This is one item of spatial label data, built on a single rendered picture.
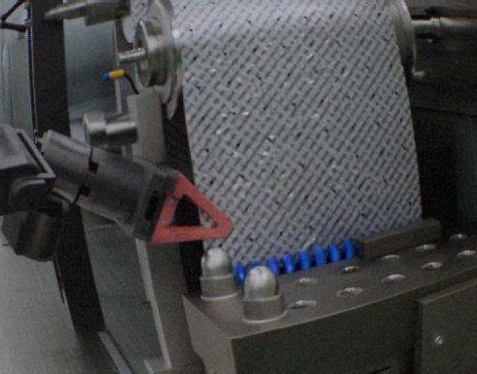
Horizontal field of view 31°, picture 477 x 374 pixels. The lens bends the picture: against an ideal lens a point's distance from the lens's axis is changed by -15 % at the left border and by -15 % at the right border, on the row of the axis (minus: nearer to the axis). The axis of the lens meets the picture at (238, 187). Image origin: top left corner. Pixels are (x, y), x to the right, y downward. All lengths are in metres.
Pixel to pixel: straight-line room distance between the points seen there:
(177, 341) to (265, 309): 0.28
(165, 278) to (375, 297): 0.29
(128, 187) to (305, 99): 0.19
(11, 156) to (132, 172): 0.14
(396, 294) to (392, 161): 0.23
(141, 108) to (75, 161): 0.14
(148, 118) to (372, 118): 0.22
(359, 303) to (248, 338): 0.10
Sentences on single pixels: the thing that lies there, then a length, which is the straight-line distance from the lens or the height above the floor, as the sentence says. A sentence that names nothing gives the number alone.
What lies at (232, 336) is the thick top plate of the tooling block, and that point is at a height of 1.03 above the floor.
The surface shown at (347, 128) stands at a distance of 0.96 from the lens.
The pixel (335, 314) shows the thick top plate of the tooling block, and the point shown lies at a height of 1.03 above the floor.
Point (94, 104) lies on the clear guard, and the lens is 1.94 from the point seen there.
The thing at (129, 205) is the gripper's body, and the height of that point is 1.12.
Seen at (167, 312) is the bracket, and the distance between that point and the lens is 1.02.
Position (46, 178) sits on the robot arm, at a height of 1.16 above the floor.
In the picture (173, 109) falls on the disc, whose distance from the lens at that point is 0.94.
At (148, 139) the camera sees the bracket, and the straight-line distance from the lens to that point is 0.98.
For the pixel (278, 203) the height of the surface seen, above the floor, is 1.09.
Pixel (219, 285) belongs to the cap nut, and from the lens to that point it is 0.85.
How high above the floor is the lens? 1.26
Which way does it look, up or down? 10 degrees down
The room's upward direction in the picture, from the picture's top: 8 degrees counter-clockwise
